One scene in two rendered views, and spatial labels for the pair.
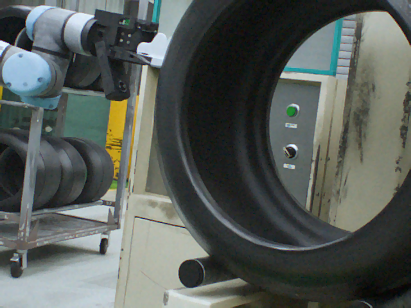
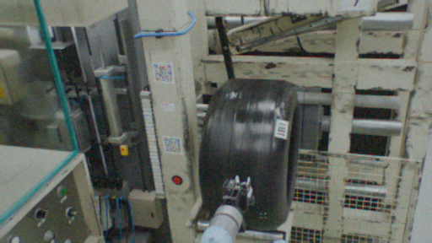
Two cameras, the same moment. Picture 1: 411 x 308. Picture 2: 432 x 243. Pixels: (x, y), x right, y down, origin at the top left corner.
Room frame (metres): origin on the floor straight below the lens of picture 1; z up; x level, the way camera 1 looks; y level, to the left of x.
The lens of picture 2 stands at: (1.74, 1.09, 2.01)
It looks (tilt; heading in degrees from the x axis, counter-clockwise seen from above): 27 degrees down; 255
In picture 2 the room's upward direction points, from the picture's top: 4 degrees counter-clockwise
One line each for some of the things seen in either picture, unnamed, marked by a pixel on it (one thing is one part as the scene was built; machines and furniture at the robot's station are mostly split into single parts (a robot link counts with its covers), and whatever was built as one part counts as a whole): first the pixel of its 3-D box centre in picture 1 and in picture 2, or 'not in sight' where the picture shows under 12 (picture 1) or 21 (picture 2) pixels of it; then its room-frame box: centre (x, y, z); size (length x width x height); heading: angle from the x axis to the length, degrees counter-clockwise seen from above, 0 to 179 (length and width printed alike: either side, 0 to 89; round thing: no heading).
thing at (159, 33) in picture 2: not in sight; (165, 25); (1.52, -0.33, 1.66); 0.19 x 0.19 x 0.06; 58
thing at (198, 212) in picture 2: not in sight; (205, 202); (1.45, -0.30, 0.90); 0.40 x 0.03 x 0.10; 58
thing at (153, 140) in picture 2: not in sight; (156, 145); (1.61, -0.35, 1.19); 0.05 x 0.04 x 0.48; 58
